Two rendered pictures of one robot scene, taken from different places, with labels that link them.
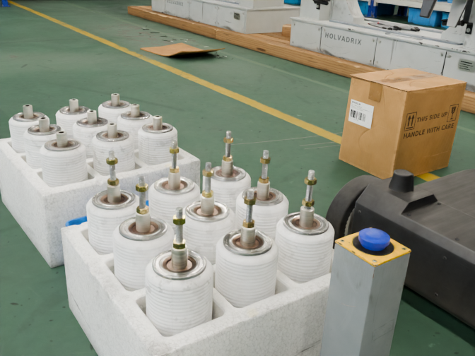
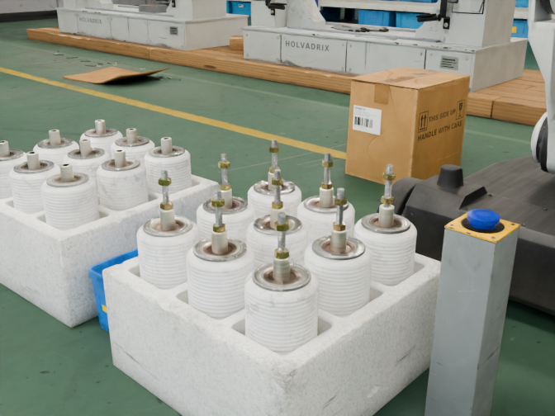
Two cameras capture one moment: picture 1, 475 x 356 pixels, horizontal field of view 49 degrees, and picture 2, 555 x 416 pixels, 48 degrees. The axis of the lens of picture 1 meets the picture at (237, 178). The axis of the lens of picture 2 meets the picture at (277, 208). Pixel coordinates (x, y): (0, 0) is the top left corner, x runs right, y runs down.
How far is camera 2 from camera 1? 0.24 m
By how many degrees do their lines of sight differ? 11
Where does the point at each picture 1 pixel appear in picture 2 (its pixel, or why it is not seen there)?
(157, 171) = (177, 200)
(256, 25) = (199, 40)
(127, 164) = (142, 196)
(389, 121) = (400, 123)
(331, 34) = (292, 42)
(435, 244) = not seen: hidden behind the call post
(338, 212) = not seen: hidden behind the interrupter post
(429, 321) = not seen: hidden behind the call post
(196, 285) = (310, 293)
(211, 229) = (291, 243)
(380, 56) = (353, 61)
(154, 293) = (263, 310)
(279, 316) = (383, 321)
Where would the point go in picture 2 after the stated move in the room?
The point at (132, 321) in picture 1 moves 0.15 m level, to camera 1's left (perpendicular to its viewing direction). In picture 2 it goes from (239, 346) to (116, 360)
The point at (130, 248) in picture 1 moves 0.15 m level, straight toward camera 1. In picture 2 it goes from (215, 271) to (259, 328)
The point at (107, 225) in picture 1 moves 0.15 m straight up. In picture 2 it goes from (169, 255) to (163, 158)
